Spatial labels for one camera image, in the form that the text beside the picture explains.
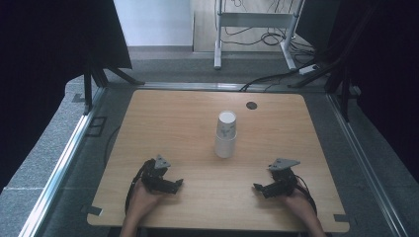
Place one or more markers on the white metal stand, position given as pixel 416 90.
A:
pixel 253 19

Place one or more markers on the grey tape strip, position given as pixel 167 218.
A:
pixel 92 210

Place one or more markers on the black metal stand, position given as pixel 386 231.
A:
pixel 345 98

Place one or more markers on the stack of white paper cups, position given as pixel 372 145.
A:
pixel 225 141

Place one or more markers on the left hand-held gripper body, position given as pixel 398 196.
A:
pixel 153 174

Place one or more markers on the person's right hand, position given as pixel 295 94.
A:
pixel 301 205

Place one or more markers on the white power strip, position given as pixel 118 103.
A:
pixel 308 69

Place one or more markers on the dark round table grommet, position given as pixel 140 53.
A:
pixel 251 105

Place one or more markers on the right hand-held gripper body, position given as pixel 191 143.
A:
pixel 285 179

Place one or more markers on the black curtain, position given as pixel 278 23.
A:
pixel 42 65
pixel 385 65

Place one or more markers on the black tripod stand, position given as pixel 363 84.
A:
pixel 87 89

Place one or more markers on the aluminium floor rail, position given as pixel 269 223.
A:
pixel 365 164
pixel 62 164

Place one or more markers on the person's left hand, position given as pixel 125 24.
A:
pixel 141 200

